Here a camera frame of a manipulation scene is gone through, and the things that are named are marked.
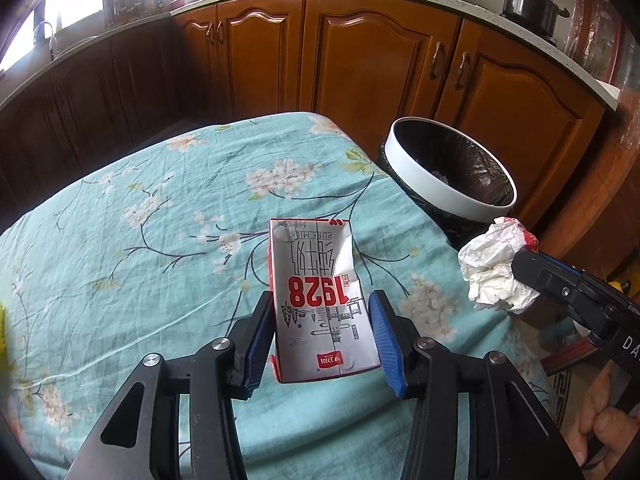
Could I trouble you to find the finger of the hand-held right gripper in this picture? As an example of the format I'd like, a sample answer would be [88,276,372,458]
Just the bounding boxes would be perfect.
[511,250,601,328]
[538,253,584,277]

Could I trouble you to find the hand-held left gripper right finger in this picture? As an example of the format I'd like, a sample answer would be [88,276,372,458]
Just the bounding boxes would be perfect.
[367,290,586,480]

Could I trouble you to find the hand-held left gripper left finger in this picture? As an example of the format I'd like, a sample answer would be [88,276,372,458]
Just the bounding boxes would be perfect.
[64,290,275,480]

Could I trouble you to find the white paper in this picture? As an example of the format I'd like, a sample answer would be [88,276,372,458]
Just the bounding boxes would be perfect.
[457,216,540,316]

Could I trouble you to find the red white milk carton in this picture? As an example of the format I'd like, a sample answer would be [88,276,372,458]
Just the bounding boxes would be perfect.
[267,217,383,385]

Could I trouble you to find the white bin with black bag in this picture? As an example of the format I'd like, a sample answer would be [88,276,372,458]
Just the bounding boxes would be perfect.
[377,116,518,251]

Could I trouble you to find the person's right hand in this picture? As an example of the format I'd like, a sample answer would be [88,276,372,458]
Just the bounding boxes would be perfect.
[570,360,640,467]

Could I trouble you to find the patterned floor mat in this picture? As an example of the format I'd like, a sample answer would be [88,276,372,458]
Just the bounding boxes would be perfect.
[540,320,601,431]

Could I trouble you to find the teal floral tablecloth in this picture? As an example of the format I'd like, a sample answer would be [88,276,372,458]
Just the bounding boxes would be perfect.
[0,111,556,480]

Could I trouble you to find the clear plastic wrapped object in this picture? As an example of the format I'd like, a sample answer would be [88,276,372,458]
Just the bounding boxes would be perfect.
[565,0,640,86]

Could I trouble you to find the steel cooking pot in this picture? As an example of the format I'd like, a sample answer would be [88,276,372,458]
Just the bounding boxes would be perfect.
[495,0,571,33]

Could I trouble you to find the brown wooden kitchen cabinets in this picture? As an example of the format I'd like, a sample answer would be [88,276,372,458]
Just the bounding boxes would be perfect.
[0,0,608,241]

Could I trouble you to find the chrome sink faucet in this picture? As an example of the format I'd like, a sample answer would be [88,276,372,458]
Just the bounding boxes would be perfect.
[32,21,57,61]

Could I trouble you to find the dish rack with utensils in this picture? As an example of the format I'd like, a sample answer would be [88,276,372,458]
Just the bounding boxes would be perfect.
[102,0,168,28]

